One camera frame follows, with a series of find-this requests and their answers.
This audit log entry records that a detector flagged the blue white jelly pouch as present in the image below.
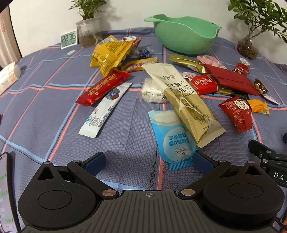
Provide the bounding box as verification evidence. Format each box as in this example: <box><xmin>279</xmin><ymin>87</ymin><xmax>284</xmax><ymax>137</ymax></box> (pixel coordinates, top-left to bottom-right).
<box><xmin>148</xmin><ymin>110</ymin><xmax>199</xmax><ymax>171</ymax></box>

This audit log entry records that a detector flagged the green plastic bowl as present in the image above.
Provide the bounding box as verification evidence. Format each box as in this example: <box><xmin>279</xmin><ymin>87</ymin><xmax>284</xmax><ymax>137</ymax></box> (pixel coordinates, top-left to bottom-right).
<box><xmin>144</xmin><ymin>14</ymin><xmax>222</xmax><ymax>55</ymax></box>

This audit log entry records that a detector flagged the white plant tag left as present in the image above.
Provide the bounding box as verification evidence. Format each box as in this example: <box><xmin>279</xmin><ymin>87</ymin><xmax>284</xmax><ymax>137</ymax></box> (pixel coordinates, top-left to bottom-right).
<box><xmin>65</xmin><ymin>50</ymin><xmax>75</xmax><ymax>56</ymax></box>

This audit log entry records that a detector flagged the red long snack bar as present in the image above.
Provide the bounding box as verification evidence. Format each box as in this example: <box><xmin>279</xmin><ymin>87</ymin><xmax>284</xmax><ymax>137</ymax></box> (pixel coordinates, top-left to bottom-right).
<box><xmin>75</xmin><ymin>70</ymin><xmax>130</xmax><ymax>106</ymax></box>

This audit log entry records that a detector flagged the clear nut bar packet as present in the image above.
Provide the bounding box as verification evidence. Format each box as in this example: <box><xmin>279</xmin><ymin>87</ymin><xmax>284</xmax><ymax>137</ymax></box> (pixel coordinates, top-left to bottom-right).
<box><xmin>254</xmin><ymin>78</ymin><xmax>280</xmax><ymax>105</ymax></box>

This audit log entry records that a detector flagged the white blueberry stick packet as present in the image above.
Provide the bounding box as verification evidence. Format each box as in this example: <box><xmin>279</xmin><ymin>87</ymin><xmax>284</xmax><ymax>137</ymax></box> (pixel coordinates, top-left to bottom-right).
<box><xmin>78</xmin><ymin>82</ymin><xmax>132</xmax><ymax>138</ymax></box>

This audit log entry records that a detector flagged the pink snack packet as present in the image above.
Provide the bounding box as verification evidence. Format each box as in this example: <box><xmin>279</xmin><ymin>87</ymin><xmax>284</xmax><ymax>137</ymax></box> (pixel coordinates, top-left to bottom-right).
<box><xmin>197</xmin><ymin>55</ymin><xmax>227</xmax><ymax>69</ymax></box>

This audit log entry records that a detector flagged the yellow red stick packet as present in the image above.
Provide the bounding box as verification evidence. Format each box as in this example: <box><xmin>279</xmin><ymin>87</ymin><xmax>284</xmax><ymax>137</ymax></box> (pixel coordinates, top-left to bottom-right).
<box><xmin>121</xmin><ymin>57</ymin><xmax>158</xmax><ymax>73</ymax></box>

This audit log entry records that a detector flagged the red square snack packet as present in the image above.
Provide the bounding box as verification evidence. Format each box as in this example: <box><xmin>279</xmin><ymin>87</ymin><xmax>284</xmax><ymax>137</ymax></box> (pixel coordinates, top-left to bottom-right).
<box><xmin>219</xmin><ymin>97</ymin><xmax>252</xmax><ymax>132</ymax></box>

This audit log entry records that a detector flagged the gold long stick packet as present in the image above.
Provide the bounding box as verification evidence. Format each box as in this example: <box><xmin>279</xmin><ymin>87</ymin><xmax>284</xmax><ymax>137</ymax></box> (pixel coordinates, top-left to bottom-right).
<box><xmin>169</xmin><ymin>54</ymin><xmax>211</xmax><ymax>74</ymax></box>

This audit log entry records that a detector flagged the dark red gold pouch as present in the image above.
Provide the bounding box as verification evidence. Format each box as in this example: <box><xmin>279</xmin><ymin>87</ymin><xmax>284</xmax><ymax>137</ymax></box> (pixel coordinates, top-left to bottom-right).
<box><xmin>204</xmin><ymin>64</ymin><xmax>260</xmax><ymax>96</ymax></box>

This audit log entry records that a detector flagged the small orange candy packet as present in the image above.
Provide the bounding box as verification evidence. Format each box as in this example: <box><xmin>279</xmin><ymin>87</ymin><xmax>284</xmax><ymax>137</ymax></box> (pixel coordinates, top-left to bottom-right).
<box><xmin>248</xmin><ymin>99</ymin><xmax>270</xmax><ymax>115</ymax></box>

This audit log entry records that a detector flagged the blue foil candy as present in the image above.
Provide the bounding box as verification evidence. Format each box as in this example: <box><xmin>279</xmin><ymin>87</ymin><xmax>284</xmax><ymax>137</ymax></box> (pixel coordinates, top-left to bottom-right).
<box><xmin>139</xmin><ymin>49</ymin><xmax>150</xmax><ymax>59</ymax></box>

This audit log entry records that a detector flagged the clear nougat candy packet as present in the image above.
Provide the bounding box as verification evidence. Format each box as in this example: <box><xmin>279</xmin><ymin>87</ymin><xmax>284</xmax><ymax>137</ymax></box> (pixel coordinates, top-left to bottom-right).
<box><xmin>138</xmin><ymin>78</ymin><xmax>167</xmax><ymax>103</ymax></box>

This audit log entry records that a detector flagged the red white snack bag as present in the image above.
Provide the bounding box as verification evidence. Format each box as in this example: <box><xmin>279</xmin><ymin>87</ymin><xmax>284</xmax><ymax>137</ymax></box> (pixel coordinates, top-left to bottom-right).
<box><xmin>120</xmin><ymin>36</ymin><xmax>143</xmax><ymax>48</ymax></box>

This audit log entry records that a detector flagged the cream gold milk tea pouch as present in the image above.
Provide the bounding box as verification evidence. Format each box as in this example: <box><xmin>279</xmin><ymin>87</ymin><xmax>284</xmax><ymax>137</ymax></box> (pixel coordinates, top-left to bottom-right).
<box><xmin>143</xmin><ymin>63</ymin><xmax>226</xmax><ymax>148</ymax></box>

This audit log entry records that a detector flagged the white tissue box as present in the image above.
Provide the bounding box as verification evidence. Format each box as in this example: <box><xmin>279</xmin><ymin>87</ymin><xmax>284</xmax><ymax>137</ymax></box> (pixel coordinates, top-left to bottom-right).
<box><xmin>0</xmin><ymin>62</ymin><xmax>21</xmax><ymax>94</ymax></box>

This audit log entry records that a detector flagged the white plant tag right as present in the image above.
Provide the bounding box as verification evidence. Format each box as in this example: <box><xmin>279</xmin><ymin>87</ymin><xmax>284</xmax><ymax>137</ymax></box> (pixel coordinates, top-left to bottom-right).
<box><xmin>240</xmin><ymin>58</ymin><xmax>251</xmax><ymax>66</ymax></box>

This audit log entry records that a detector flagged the small-leaf plant in white pot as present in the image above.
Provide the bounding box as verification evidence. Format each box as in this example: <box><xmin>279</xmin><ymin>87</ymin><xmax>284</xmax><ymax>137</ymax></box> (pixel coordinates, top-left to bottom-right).
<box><xmin>69</xmin><ymin>0</ymin><xmax>107</xmax><ymax>47</ymax></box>

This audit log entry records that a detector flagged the white plant tag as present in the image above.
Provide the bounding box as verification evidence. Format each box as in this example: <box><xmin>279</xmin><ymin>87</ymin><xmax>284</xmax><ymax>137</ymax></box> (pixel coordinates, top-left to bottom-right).
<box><xmin>65</xmin><ymin>50</ymin><xmax>75</xmax><ymax>56</ymax></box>
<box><xmin>240</xmin><ymin>58</ymin><xmax>251</xmax><ymax>66</ymax></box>

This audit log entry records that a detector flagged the white digital clock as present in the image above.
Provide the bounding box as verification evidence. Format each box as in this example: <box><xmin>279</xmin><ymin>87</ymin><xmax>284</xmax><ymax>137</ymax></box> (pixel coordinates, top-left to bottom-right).
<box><xmin>60</xmin><ymin>30</ymin><xmax>78</xmax><ymax>49</ymax></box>

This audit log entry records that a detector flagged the red Biscuit packet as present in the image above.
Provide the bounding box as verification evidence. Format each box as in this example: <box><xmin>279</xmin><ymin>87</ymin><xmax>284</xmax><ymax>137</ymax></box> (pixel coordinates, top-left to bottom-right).
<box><xmin>191</xmin><ymin>75</ymin><xmax>219</xmax><ymax>95</ymax></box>

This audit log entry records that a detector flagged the broad-leaf plant in glass vase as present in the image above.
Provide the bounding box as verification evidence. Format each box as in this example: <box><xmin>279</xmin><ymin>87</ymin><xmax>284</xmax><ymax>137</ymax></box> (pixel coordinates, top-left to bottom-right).
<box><xmin>228</xmin><ymin>0</ymin><xmax>286</xmax><ymax>59</ymax></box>

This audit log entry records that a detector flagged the yellow snack bag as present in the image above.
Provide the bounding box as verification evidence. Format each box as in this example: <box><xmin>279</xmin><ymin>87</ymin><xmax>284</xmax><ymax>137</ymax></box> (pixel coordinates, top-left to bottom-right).
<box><xmin>90</xmin><ymin>35</ymin><xmax>133</xmax><ymax>77</ymax></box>

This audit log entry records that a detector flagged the small red candy packet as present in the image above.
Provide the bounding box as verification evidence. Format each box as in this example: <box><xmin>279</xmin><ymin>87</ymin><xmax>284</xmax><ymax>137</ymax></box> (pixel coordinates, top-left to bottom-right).
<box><xmin>232</xmin><ymin>63</ymin><xmax>250</xmax><ymax>74</ymax></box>

